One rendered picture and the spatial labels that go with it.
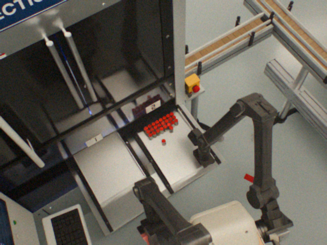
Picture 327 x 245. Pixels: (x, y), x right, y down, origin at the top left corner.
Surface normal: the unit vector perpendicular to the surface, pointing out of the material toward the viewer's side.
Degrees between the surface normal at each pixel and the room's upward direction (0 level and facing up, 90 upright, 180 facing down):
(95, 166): 0
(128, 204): 0
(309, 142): 0
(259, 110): 18
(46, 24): 90
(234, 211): 42
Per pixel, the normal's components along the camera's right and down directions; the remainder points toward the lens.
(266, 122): 0.53, 0.35
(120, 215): -0.05, -0.44
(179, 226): -0.21, -0.90
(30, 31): 0.53, 0.75
